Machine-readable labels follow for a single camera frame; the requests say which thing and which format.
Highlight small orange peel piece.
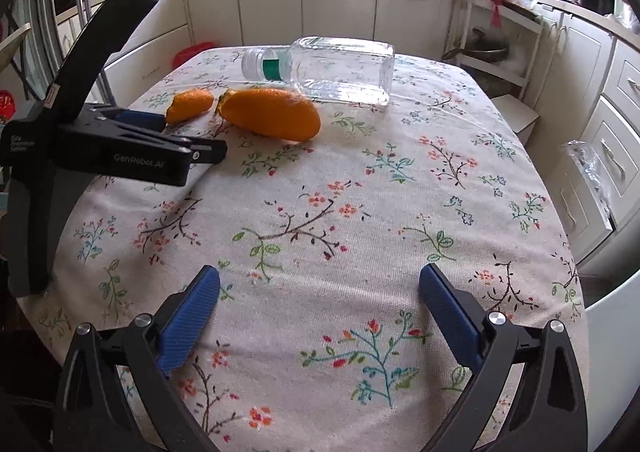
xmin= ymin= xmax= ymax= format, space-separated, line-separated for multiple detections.
xmin=165 ymin=88 xmax=213 ymax=125

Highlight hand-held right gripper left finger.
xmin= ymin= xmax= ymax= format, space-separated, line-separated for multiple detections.
xmin=52 ymin=264 xmax=222 ymax=452

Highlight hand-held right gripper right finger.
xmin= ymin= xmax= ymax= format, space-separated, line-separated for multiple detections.
xmin=419 ymin=263 xmax=589 ymax=452

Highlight metal pole with blue clamp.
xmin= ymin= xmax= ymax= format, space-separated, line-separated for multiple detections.
xmin=72 ymin=0 xmax=110 ymax=103

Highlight clear plastic bag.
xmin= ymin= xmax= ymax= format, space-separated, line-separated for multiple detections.
xmin=562 ymin=139 xmax=617 ymax=228

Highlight floral tablecloth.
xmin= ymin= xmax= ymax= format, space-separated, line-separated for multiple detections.
xmin=17 ymin=44 xmax=591 ymax=452

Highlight white shelf rack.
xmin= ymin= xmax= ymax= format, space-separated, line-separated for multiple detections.
xmin=442 ymin=0 xmax=543 ymax=143

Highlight long orange peel piece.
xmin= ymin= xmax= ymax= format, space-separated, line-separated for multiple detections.
xmin=216 ymin=88 xmax=322 ymax=142

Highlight dark wok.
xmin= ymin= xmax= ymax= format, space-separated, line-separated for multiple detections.
xmin=442 ymin=28 xmax=510 ymax=65

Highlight clear plastic water bottle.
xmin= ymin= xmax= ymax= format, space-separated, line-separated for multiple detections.
xmin=241 ymin=36 xmax=396 ymax=107

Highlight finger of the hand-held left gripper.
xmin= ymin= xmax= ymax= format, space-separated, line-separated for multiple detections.
xmin=160 ymin=134 xmax=229 ymax=166
xmin=82 ymin=103 xmax=168 ymax=134

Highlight white drawer cabinet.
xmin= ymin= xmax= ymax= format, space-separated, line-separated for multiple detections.
xmin=525 ymin=2 xmax=640 ymax=278

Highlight bin with red liner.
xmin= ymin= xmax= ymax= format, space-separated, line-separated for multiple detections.
xmin=172 ymin=42 xmax=217 ymax=70

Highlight white kitchen cabinet run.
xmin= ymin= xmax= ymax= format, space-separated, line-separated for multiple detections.
xmin=52 ymin=0 xmax=458 ymax=83

